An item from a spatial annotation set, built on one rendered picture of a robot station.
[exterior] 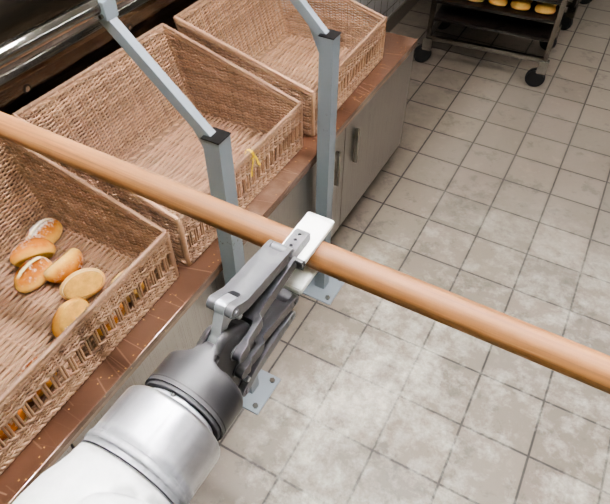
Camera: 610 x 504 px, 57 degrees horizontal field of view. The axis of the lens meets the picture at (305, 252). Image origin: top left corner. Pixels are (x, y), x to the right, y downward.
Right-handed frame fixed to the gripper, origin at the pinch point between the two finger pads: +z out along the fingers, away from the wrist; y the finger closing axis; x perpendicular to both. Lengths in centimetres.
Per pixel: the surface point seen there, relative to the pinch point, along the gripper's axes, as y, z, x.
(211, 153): 25, 35, -40
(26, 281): 55, 7, -75
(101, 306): 47, 6, -49
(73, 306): 53, 6, -59
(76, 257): 54, 18, -69
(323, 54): 27, 83, -41
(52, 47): 23, 47, -94
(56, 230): 56, 23, -82
